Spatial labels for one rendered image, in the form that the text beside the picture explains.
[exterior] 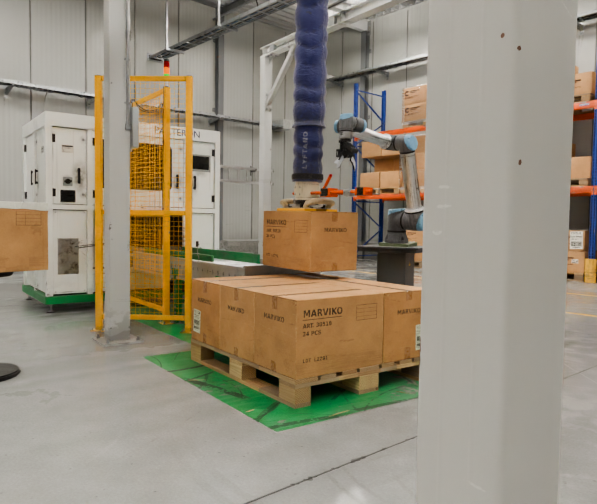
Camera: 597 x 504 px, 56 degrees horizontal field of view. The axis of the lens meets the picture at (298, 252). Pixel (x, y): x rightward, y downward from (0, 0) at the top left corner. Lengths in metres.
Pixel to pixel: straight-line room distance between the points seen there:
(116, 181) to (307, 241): 1.57
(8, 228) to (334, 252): 1.98
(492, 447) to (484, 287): 0.17
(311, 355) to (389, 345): 0.55
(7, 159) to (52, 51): 2.42
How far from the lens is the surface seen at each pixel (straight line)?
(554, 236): 0.68
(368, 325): 3.11
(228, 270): 4.29
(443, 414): 0.69
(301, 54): 4.09
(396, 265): 4.46
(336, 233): 3.79
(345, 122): 3.74
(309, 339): 2.86
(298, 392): 2.88
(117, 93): 4.52
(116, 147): 4.45
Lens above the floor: 0.93
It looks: 3 degrees down
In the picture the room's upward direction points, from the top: 1 degrees clockwise
